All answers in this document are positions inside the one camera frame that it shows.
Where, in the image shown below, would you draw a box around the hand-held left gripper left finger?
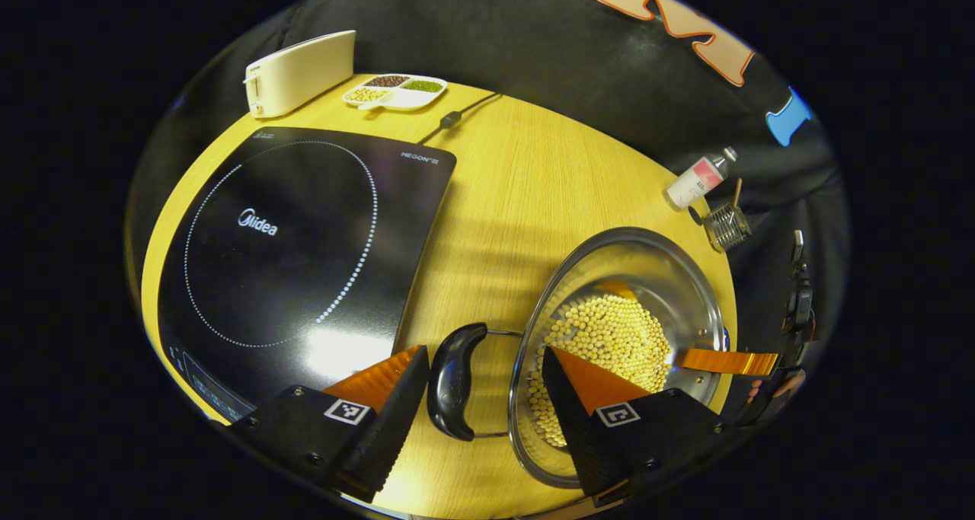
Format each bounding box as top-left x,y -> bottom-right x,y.
229,345 -> 431,504

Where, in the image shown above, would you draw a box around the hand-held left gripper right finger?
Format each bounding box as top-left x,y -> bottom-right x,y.
541,345 -> 728,506

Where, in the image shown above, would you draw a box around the stainless steel pot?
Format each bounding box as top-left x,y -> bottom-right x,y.
427,227 -> 728,490

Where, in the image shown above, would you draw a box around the black induction cooktop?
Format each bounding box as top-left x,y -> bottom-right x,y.
156,126 -> 458,422

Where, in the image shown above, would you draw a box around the pile of yellow soybeans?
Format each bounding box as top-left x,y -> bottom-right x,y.
526,292 -> 673,448

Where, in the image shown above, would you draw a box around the clear glass holder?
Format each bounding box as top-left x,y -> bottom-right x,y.
702,203 -> 753,254

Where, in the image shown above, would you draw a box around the white bottle with pink label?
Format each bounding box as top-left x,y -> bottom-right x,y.
662,146 -> 738,212

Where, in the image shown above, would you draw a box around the white divided bean dish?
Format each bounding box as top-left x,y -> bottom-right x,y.
342,74 -> 449,112

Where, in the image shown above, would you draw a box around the white toaster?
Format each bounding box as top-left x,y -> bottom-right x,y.
244,30 -> 357,119

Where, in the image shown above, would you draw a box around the black power cable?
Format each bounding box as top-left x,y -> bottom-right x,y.
415,92 -> 503,146

